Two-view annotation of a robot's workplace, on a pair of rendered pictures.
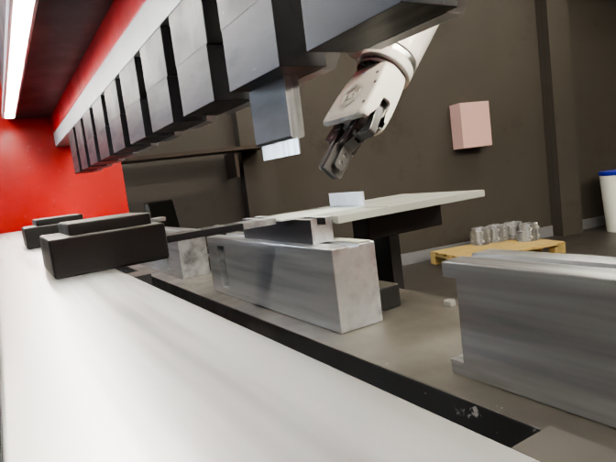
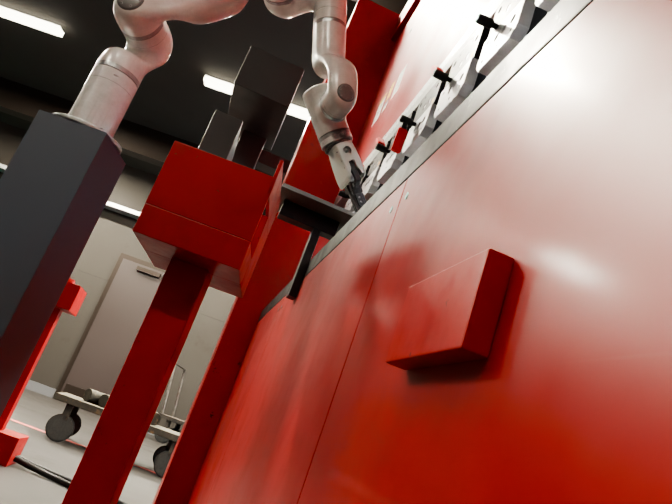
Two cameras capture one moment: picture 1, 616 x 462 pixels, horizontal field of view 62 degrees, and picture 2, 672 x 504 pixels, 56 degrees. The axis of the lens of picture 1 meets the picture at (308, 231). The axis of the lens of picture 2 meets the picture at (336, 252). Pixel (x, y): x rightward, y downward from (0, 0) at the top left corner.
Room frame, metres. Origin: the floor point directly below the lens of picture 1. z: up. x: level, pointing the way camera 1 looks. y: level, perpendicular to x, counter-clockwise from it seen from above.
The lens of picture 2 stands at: (2.11, 0.49, 0.46)
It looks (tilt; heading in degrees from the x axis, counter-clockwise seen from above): 17 degrees up; 202
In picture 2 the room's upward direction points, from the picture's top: 20 degrees clockwise
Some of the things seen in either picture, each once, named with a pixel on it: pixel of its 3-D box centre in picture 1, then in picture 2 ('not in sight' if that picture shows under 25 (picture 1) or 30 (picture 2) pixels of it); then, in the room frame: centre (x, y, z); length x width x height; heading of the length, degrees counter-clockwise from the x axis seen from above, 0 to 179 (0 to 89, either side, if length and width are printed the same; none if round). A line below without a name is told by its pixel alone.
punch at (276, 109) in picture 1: (276, 121); not in sight; (0.69, 0.02, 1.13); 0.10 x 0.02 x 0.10; 31
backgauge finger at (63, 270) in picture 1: (169, 229); not in sight; (0.59, 0.16, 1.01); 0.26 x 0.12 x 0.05; 121
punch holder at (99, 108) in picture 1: (115, 128); not in sight; (1.53, 0.52, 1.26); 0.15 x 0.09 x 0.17; 31
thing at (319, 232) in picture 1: (282, 228); not in sight; (0.71, 0.03, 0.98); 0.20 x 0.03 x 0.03; 31
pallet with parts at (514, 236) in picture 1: (494, 244); not in sight; (5.06, -1.83, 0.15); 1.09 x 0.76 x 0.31; 109
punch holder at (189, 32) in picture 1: (215, 55); (436, 122); (0.84, 0.11, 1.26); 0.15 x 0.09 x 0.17; 31
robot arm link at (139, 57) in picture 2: not in sight; (138, 50); (0.91, -0.75, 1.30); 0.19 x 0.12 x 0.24; 13
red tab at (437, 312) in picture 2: not in sight; (442, 316); (1.65, 0.41, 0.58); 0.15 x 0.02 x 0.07; 31
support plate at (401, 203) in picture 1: (376, 205); (326, 217); (0.76, -0.10, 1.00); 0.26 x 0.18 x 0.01; 121
